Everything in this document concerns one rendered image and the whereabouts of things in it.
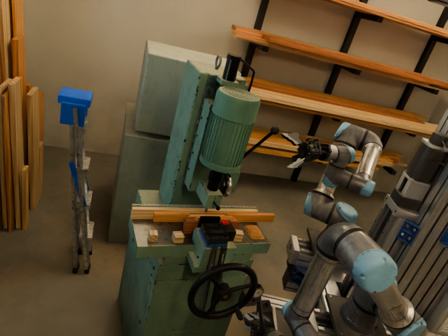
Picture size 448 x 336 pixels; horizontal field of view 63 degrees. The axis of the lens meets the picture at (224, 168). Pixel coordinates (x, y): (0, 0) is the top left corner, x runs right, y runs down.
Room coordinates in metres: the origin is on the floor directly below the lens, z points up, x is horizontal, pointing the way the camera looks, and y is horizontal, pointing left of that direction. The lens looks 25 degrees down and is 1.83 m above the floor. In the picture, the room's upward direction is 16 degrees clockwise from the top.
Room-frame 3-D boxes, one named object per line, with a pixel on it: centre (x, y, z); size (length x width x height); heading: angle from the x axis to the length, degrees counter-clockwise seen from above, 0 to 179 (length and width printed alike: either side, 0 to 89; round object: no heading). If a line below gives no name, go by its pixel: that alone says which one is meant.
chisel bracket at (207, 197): (1.42, 0.03, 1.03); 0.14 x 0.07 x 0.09; 28
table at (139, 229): (1.29, -0.01, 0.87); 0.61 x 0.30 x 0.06; 118
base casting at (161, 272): (1.51, 0.08, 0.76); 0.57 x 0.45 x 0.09; 28
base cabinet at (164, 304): (1.51, 0.08, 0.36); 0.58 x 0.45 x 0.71; 28
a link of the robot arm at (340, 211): (1.65, -0.65, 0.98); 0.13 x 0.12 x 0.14; 72
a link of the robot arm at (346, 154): (1.55, -0.48, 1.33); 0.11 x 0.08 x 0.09; 118
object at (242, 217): (1.43, -0.04, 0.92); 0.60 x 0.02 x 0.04; 118
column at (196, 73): (1.66, 0.16, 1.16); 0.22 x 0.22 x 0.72; 28
